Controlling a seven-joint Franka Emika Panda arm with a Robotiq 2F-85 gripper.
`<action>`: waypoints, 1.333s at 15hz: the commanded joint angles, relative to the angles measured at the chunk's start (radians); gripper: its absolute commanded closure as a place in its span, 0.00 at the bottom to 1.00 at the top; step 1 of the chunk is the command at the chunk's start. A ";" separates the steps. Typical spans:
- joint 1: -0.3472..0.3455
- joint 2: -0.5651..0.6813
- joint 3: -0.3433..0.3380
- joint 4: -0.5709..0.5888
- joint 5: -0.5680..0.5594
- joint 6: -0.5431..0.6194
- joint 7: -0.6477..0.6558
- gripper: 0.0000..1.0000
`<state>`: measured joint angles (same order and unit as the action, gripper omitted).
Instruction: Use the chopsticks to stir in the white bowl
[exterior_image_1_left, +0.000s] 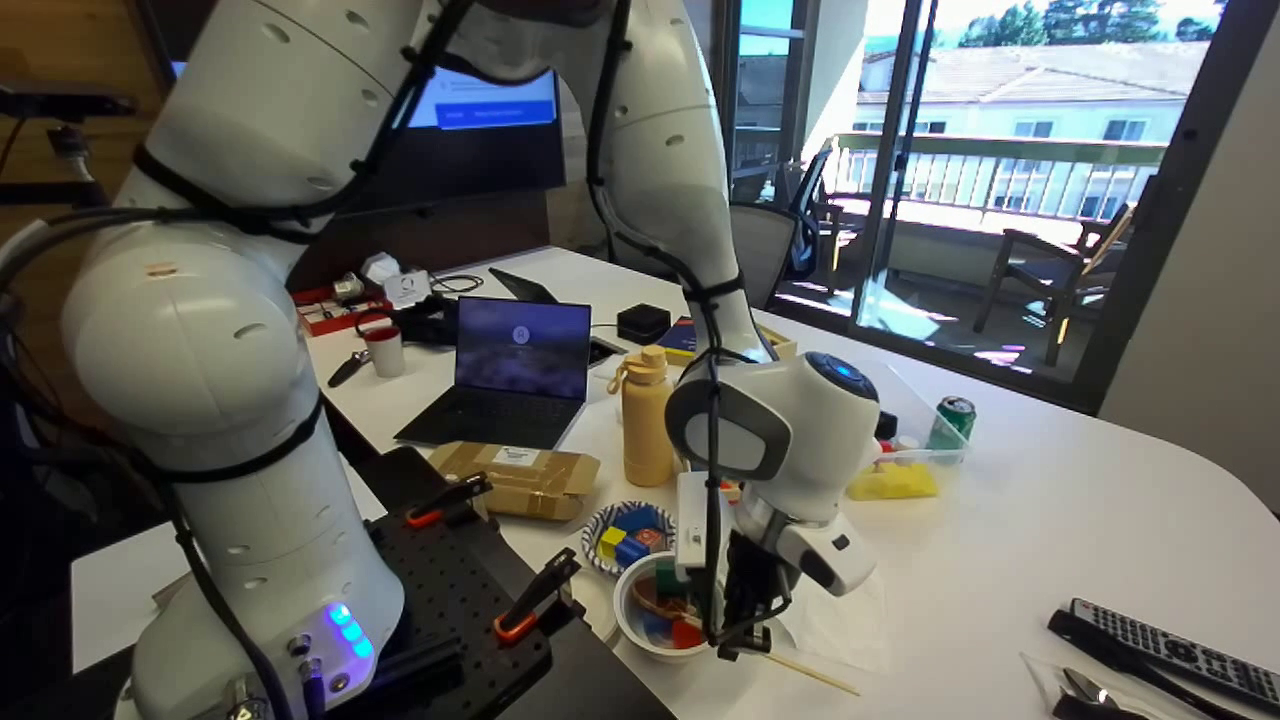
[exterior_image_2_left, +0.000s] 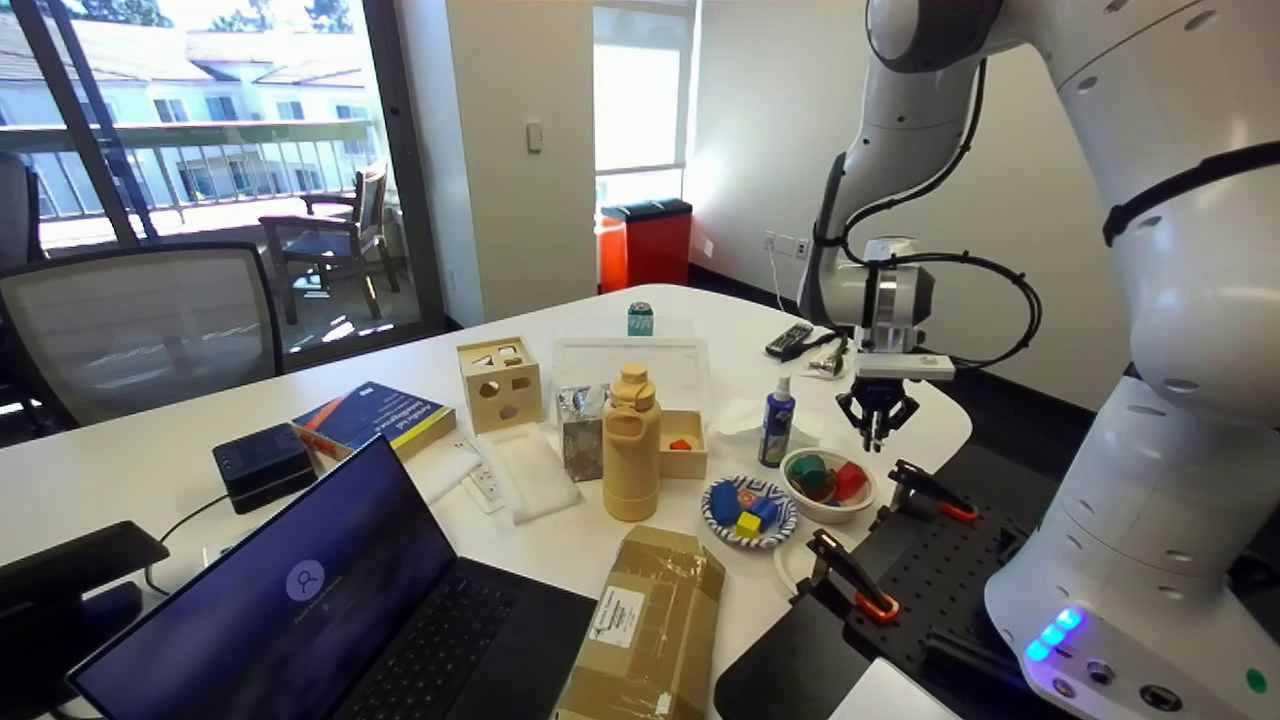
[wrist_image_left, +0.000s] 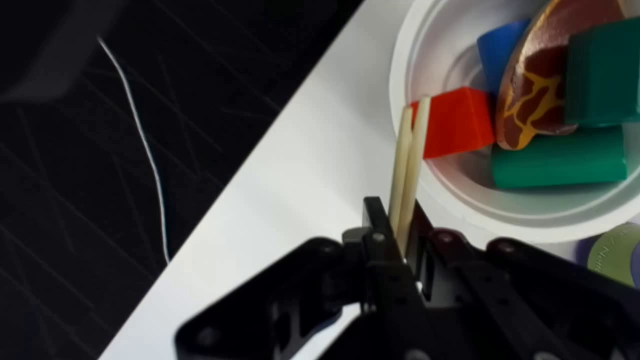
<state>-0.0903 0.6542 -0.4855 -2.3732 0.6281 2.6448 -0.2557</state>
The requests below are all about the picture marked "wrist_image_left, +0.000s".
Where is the giraffe pattern toy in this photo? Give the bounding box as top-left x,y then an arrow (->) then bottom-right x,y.
494,0 -> 625,152

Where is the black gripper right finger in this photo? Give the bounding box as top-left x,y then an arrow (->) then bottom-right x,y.
405,199 -> 640,360

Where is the white bowl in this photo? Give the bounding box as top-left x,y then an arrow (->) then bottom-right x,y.
387,0 -> 640,246

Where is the green bar block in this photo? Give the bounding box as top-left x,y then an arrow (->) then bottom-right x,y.
489,123 -> 632,191

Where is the green cube block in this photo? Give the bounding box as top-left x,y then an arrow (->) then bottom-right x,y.
563,16 -> 640,129

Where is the thin white wire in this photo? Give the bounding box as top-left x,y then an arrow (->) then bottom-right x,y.
95,36 -> 172,267

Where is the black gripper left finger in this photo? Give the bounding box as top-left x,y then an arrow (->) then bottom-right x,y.
174,195 -> 443,360

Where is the red toy block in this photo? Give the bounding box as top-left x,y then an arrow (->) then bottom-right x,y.
407,85 -> 498,162

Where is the blue toy block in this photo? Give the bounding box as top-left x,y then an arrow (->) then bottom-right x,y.
476,16 -> 533,93

